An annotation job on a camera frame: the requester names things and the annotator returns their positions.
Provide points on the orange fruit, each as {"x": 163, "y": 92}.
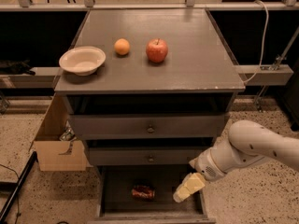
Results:
{"x": 122, "y": 46}

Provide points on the red apple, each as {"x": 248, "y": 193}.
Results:
{"x": 156, "y": 50}

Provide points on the black floor bar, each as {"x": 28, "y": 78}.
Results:
{"x": 12, "y": 189}

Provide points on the grey drawer cabinet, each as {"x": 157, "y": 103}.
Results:
{"x": 160, "y": 97}

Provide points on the grey middle drawer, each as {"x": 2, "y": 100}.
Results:
{"x": 142, "y": 156}

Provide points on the black bag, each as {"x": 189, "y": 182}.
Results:
{"x": 16, "y": 67}

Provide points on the grey bottom drawer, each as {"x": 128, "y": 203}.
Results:
{"x": 118, "y": 206}

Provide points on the cardboard box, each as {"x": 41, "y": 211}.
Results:
{"x": 54, "y": 154}

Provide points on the grey drawer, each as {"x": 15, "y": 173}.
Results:
{"x": 93, "y": 127}
{"x": 142, "y": 156}
{"x": 118, "y": 206}

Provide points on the red coke can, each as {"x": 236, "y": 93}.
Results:
{"x": 143, "y": 192}

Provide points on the grey top drawer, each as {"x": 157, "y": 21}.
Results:
{"x": 93, "y": 127}

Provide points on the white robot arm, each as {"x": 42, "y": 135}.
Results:
{"x": 247, "y": 144}

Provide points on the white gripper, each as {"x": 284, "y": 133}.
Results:
{"x": 206, "y": 164}

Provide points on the white bowl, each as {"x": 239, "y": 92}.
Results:
{"x": 82, "y": 61}

